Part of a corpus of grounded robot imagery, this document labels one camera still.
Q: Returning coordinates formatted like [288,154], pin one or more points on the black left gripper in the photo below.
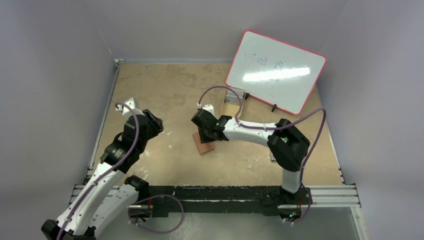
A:
[154,123]

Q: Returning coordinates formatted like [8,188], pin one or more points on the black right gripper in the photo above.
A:
[200,120]

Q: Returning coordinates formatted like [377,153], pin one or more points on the pink leather card holder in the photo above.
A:
[202,148]

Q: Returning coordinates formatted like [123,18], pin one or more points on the stack of credit cards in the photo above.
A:
[234,96]

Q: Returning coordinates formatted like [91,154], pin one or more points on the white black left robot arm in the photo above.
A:
[88,215]

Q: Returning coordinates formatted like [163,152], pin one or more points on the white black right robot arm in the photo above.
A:
[288,146]

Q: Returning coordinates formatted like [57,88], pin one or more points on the beige oval tray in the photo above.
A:
[231,110]

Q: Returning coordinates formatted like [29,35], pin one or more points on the marker pen pack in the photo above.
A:
[272,157]

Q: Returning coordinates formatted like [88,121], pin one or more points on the pink framed whiteboard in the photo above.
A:
[278,73]

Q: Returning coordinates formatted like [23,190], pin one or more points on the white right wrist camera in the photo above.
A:
[207,107]

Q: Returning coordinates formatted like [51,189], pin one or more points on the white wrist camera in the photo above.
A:
[130,107]
[207,107]

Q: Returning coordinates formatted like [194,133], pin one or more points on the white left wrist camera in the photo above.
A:
[130,107]

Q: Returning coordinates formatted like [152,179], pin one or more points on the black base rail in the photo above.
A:
[268,200]

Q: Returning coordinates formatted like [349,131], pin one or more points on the aluminium table frame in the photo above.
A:
[193,173]

